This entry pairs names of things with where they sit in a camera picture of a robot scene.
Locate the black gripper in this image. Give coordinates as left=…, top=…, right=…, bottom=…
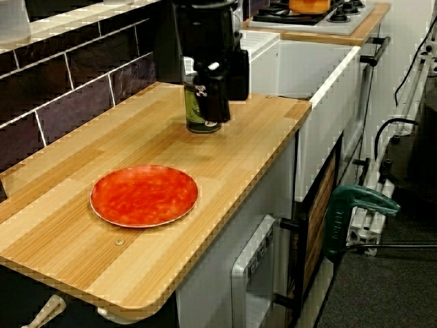
left=191, top=47, right=251, bottom=124

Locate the green label tin can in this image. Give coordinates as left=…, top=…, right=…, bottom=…
left=183, top=73, right=223, bottom=135

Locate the black burner grate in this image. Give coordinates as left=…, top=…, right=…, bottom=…
left=252, top=0, right=346, bottom=25

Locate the white toy sink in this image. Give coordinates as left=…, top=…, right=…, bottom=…
left=184, top=29, right=362, bottom=202

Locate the red round plate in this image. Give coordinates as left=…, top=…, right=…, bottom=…
left=89, top=165, right=199, bottom=229

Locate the orange pot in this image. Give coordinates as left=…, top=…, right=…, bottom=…
left=288, top=0, right=332, bottom=15

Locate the dark tile backsplash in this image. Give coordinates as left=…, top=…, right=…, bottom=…
left=0, top=16, right=158, bottom=172

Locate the grey toy stove top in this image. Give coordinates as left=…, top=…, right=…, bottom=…
left=247, top=0, right=376, bottom=37

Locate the white toy oven cabinet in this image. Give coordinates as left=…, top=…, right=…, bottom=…
left=341, top=23, right=385, bottom=187

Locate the black framed wooden slat door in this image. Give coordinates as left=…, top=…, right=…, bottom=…
left=293, top=131, right=344, bottom=328

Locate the light wooden shelf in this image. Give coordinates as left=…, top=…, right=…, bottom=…
left=0, top=0, right=161, bottom=54

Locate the green clamp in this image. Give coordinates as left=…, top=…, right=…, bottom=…
left=322, top=184, right=401, bottom=260

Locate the white dishwasher door panel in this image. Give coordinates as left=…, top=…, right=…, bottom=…
left=230, top=214, right=276, bottom=328

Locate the white kitchen cabinet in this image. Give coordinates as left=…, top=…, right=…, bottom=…
left=175, top=136, right=296, bottom=328

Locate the white container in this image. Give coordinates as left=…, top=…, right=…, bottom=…
left=0, top=0, right=32, bottom=49

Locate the dark vertical post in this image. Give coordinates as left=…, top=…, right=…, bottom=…
left=152, top=0, right=187, bottom=86

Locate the black cabinet bar handle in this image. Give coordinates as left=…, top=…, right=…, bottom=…
left=279, top=218, right=308, bottom=237
left=272, top=293, right=301, bottom=312

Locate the looped black cable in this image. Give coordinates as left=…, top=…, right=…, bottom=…
left=374, top=118, right=419, bottom=161

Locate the black oven bar handle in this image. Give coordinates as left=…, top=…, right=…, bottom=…
left=360, top=36, right=392, bottom=68

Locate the thin black hanging cable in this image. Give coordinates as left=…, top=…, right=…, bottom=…
left=395, top=20, right=437, bottom=107

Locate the white aluminium frame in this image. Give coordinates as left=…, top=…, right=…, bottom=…
left=346, top=44, right=437, bottom=257

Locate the white bracket under counter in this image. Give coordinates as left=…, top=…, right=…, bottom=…
left=96, top=305, right=137, bottom=325

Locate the white wooden handle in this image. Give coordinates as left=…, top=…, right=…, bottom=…
left=20, top=294, right=66, bottom=328

